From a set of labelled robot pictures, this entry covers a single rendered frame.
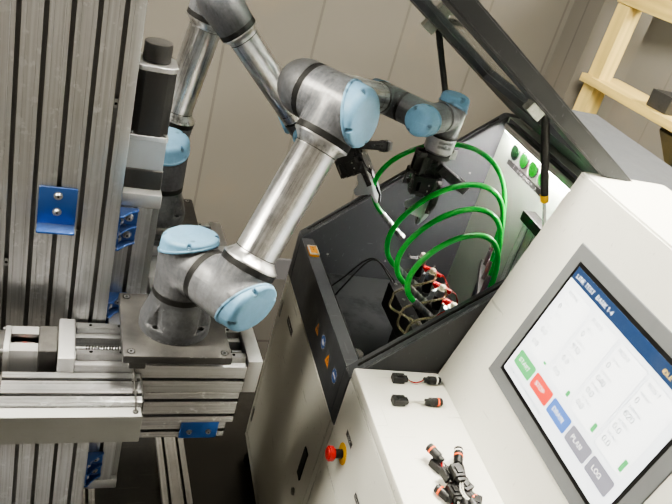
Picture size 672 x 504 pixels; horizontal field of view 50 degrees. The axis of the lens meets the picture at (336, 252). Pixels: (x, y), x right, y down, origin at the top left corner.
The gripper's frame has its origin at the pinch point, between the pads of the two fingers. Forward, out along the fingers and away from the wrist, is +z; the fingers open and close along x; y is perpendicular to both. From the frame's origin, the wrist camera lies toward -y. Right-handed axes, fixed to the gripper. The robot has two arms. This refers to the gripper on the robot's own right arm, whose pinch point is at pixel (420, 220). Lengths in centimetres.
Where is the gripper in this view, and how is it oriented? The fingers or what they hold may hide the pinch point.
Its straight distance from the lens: 195.5
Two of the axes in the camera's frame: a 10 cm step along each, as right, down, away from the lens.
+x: 2.1, 5.2, -8.3
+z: -2.6, 8.5, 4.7
